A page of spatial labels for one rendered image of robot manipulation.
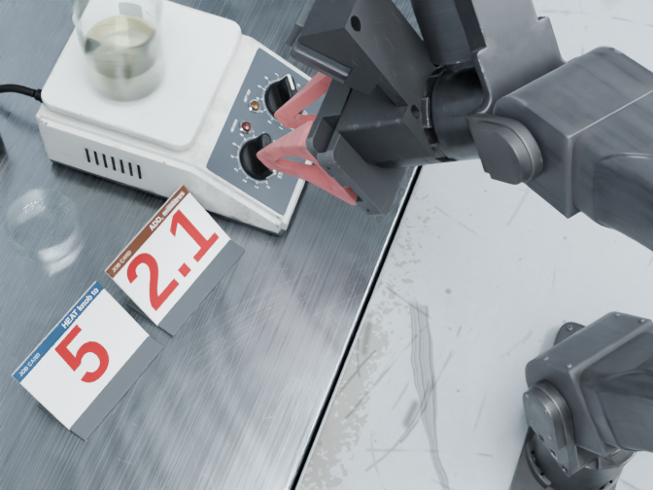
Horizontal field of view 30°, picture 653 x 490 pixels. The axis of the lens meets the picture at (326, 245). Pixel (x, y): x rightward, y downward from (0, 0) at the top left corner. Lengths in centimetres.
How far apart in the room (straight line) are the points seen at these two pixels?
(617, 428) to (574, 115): 21
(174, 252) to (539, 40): 35
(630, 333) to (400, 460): 21
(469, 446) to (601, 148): 34
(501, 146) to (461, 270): 32
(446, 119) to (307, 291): 26
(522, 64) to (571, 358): 19
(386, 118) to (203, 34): 26
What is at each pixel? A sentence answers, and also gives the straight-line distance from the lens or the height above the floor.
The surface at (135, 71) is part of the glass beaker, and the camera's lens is 87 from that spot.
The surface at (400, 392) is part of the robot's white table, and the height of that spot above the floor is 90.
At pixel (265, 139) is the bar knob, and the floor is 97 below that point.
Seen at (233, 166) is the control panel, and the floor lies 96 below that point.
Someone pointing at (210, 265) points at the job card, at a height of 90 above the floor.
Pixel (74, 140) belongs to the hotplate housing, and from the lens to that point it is 94.
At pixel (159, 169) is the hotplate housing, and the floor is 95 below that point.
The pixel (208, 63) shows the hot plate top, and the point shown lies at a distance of 93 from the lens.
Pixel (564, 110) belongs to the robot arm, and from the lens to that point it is 64.
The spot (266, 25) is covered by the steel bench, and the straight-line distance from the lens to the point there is 106.
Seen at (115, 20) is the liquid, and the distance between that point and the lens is 91.
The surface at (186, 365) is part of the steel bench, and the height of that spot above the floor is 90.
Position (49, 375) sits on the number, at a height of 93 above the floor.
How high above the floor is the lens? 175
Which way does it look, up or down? 63 degrees down
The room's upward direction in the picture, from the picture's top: 8 degrees clockwise
